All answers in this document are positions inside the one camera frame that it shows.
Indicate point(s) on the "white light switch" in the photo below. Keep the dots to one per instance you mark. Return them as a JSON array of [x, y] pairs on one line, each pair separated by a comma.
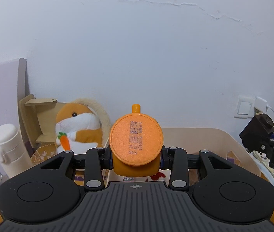
[[244, 107]]

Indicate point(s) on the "orange plastic bottle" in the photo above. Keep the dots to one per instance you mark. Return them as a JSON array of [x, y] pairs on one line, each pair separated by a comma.
[[137, 140]]

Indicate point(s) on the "white smartphone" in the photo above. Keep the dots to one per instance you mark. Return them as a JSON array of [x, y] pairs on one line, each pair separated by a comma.
[[260, 156]]

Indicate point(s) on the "orange white hamster plush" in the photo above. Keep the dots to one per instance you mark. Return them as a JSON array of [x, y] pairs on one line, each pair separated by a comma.
[[79, 125]]

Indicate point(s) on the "floral patterned mat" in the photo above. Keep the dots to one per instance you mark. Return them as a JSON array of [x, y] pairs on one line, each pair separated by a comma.
[[45, 152]]

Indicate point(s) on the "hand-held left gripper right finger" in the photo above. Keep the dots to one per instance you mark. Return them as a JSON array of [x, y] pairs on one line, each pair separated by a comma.
[[166, 160]]

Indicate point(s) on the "beige plastic container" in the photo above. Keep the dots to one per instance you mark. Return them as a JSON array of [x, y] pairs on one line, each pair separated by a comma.
[[224, 140]]

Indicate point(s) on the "pale purple board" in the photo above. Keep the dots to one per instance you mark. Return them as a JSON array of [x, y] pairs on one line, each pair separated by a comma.
[[1, 89]]

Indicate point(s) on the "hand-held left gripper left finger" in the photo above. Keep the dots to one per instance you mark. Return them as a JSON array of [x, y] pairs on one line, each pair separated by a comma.
[[106, 160]]

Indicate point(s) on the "light wooden stand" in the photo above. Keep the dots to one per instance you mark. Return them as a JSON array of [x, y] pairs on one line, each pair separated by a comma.
[[30, 116]]

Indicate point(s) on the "white charger plug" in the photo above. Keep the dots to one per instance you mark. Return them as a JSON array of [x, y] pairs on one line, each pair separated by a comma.
[[261, 104]]

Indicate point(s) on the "cream thermos bottle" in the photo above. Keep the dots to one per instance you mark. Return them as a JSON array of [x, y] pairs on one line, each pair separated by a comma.
[[11, 149]]

